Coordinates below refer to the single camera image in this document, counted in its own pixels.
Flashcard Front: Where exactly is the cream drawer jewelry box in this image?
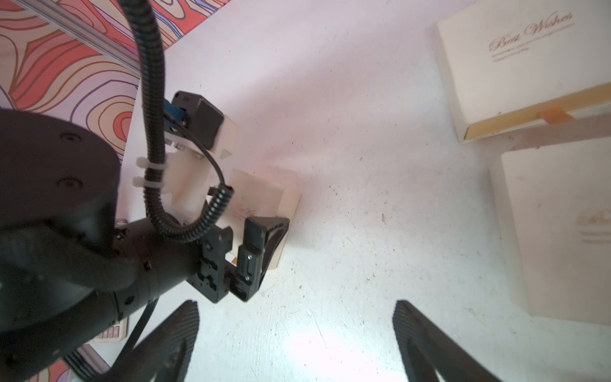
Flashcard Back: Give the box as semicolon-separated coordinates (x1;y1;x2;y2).
436;1;610;143

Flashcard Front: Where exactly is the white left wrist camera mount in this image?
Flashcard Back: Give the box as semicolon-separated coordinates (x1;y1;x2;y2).
162;91;238;225

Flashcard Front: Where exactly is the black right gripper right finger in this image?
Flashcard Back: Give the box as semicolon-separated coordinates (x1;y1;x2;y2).
392;300;498;381

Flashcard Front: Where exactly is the white desk calculator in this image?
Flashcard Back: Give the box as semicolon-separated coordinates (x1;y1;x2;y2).
89;318;129;344

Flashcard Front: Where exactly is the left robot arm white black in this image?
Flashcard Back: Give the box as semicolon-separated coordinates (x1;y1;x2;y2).
1;1;290;381

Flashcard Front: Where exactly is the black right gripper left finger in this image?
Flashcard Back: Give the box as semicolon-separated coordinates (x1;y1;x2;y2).
97;300;200;381

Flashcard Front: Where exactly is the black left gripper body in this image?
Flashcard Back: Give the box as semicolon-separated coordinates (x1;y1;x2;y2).
114;216;260;320

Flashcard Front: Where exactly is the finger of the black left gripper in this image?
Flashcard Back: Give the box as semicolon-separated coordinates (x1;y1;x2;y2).
233;216;290;302

